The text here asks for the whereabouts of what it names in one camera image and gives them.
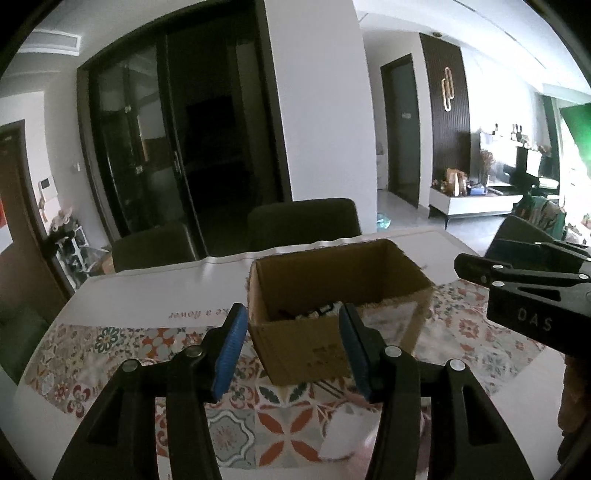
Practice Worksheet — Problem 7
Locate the dark glass double door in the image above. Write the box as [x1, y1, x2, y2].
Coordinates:
[77, 1, 291, 257]

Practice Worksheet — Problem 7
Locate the black white patterned pouch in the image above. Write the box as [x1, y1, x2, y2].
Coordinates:
[295, 301, 342, 320]

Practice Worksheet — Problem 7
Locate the white cloth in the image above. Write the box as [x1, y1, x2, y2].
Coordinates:
[318, 410, 380, 461]

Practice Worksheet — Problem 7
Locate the dark chair right side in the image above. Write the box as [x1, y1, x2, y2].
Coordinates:
[484, 215, 554, 259]

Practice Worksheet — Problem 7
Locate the brown entrance door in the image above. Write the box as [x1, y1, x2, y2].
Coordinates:
[1, 120, 71, 323]

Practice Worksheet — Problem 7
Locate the dark chair behind table centre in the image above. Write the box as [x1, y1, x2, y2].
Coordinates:
[247, 198, 362, 251]

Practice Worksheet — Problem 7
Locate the person right hand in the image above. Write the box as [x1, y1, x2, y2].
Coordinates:
[557, 355, 590, 464]

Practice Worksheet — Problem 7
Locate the dark chair behind table left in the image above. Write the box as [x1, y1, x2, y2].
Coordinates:
[112, 222, 198, 273]

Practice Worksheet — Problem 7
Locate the dark interior door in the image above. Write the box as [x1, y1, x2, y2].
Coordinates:
[381, 54, 421, 208]

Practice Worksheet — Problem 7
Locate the wall intercom panel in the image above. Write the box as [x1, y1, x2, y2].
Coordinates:
[38, 176, 58, 203]

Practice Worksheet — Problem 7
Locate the brown cardboard box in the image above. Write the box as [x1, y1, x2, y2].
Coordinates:
[247, 239, 435, 386]

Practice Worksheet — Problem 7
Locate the gold wall ornament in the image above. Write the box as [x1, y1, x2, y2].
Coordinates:
[441, 67, 455, 112]

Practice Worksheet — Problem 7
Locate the patterned tile table runner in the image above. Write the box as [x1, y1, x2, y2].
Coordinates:
[24, 280, 542, 469]

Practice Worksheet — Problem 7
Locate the white tv cabinet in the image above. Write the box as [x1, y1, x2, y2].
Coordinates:
[429, 188, 523, 230]

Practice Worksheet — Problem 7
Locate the shoe rack with plush toys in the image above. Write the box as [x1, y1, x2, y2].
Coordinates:
[49, 208, 92, 290]

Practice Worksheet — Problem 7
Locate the dark chair behind table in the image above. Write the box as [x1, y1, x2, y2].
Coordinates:
[112, 222, 198, 273]
[247, 198, 362, 251]

